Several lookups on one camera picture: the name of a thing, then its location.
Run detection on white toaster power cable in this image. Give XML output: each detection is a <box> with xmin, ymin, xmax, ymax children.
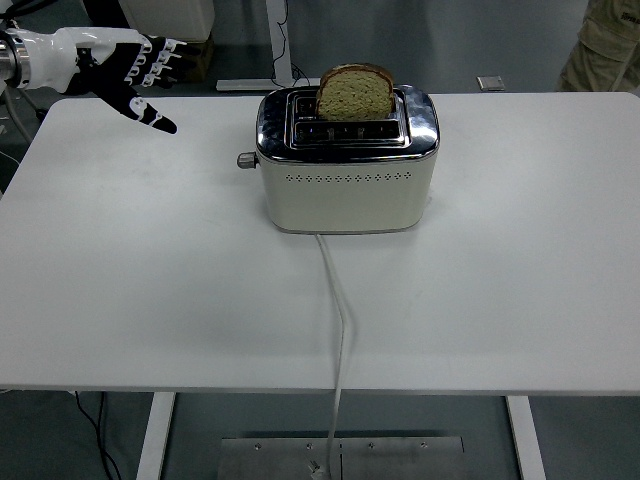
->
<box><xmin>312</xmin><ymin>232</ymin><xmax>352</xmax><ymax>475</ymax></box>

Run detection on dark box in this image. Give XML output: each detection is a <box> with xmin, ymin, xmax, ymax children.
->
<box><xmin>94</xmin><ymin>0</ymin><xmax>133</xmax><ymax>30</ymax></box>

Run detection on slice of brown bread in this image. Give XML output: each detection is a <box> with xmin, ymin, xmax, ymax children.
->
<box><xmin>314</xmin><ymin>63</ymin><xmax>395</xmax><ymax>122</ymax></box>

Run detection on white appliance housing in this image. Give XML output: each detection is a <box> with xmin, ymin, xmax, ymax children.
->
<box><xmin>119</xmin><ymin>0</ymin><xmax>218</xmax><ymax>44</ymax></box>

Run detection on white table leg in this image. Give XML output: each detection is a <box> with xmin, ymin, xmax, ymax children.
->
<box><xmin>505</xmin><ymin>395</ymin><xmax>548</xmax><ymax>480</ymax></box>
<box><xmin>135</xmin><ymin>392</ymin><xmax>178</xmax><ymax>480</ymax></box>

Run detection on black floor cable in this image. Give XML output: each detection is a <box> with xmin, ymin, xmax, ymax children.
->
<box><xmin>96</xmin><ymin>391</ymin><xmax>108</xmax><ymax>454</ymax></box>
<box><xmin>74</xmin><ymin>391</ymin><xmax>124</xmax><ymax>480</ymax></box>

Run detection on person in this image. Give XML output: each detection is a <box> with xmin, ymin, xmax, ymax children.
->
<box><xmin>555</xmin><ymin>0</ymin><xmax>640</xmax><ymax>94</ymax></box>

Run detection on cream chrome toaster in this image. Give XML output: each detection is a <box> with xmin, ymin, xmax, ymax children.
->
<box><xmin>254</xmin><ymin>84</ymin><xmax>441</xmax><ymax>236</ymax></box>

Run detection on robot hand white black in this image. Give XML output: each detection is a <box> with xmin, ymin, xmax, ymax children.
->
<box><xmin>19</xmin><ymin>25</ymin><xmax>202</xmax><ymax>137</ymax></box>

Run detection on grey metal plate with screws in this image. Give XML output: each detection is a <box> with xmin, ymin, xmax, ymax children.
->
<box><xmin>218</xmin><ymin>436</ymin><xmax>466</xmax><ymax>480</ymax></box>

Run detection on thin black hanging cable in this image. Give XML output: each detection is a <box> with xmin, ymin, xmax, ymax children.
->
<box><xmin>271</xmin><ymin>0</ymin><xmax>314</xmax><ymax>89</ymax></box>

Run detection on brown cardboard box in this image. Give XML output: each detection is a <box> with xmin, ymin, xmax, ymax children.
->
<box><xmin>169</xmin><ymin>33</ymin><xmax>217</xmax><ymax>84</ymax></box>

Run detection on white desk leg with foot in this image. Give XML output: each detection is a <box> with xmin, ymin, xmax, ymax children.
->
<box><xmin>216</xmin><ymin>0</ymin><xmax>322</xmax><ymax>93</ymax></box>

